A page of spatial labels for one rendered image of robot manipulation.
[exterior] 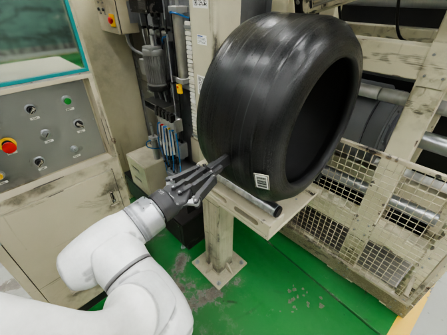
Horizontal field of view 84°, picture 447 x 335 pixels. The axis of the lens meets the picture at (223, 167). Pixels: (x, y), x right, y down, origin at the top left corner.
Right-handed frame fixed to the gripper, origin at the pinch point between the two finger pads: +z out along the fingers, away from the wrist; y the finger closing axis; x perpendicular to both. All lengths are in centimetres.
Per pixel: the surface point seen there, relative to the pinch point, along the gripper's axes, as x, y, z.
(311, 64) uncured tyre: -21.8, -11.8, 21.5
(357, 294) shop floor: 123, -41, 59
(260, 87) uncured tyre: -19.0, -5.5, 11.0
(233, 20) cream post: -25, 27, 36
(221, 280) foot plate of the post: 114, 23, 6
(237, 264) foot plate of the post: 117, 24, 21
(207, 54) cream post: -16.4, 30.2, 26.3
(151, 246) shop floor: 113, 78, -12
